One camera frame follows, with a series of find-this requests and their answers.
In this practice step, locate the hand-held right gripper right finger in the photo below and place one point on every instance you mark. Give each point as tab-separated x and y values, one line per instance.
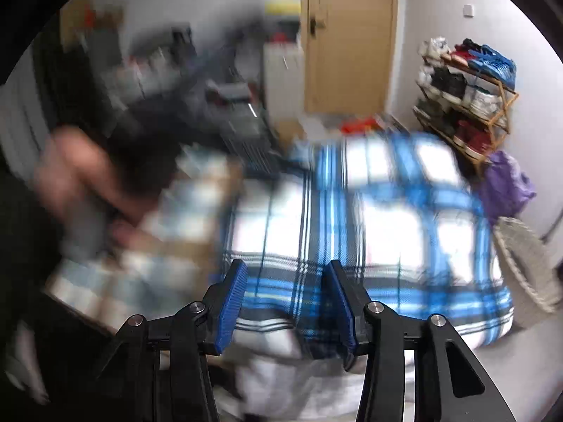
343	307

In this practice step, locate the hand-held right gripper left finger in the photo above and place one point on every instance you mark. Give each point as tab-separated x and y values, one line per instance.
228	303

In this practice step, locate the blue plaid shirt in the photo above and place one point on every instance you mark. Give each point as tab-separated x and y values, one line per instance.
396	228

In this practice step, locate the person's left hand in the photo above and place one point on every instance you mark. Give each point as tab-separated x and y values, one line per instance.
74	171

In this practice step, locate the silver suitcase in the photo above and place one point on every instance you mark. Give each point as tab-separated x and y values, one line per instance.
244	127

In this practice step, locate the white upright suitcase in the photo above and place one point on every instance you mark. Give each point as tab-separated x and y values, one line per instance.
283	83

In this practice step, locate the red plastic bag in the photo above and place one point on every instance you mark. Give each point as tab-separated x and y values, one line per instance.
358	126

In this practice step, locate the white woven laundry basket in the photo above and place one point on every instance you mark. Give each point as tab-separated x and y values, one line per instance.
523	263

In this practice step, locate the yellow shoe box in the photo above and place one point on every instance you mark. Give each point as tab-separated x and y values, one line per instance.
283	8

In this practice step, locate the purple bag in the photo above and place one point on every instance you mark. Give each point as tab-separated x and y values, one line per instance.
506	189

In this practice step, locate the wooden door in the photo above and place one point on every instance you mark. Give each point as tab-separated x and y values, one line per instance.
352	44

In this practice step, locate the wooden shoe rack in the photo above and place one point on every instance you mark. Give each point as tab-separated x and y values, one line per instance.
505	110

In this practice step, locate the white wall switch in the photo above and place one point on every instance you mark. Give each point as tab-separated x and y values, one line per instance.
469	9

